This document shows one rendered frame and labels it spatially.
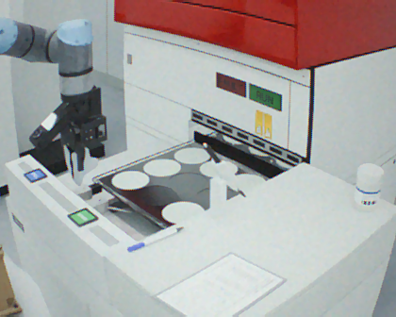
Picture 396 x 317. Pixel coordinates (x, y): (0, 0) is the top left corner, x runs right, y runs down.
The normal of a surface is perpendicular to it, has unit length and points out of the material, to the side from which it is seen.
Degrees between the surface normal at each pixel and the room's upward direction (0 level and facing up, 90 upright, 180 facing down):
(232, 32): 90
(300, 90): 90
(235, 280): 0
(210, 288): 0
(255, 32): 90
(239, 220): 0
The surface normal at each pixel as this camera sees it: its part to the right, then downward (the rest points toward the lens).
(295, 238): 0.00, -0.90
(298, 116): -0.75, 0.30
